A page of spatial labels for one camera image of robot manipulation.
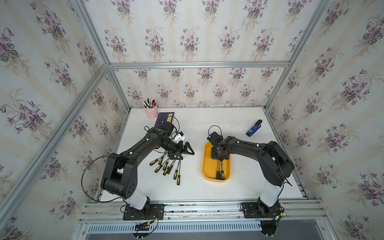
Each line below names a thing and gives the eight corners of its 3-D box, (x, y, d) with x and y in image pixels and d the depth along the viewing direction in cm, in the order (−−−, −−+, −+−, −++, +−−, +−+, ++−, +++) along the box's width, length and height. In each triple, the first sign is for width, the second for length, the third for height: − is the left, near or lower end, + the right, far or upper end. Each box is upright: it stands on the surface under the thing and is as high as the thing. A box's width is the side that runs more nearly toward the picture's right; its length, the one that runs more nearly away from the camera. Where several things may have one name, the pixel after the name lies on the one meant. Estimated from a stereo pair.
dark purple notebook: (156, 128, 111) (155, 124, 108) (158, 115, 119) (157, 112, 116) (172, 128, 111) (171, 125, 108) (173, 115, 120) (173, 112, 117)
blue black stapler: (249, 137, 104) (251, 132, 100) (245, 133, 106) (247, 129, 102) (261, 126, 111) (264, 121, 107) (257, 123, 113) (259, 118, 108)
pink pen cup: (144, 119, 114) (140, 108, 105) (146, 110, 120) (143, 100, 111) (157, 119, 114) (154, 108, 105) (159, 110, 120) (157, 100, 111)
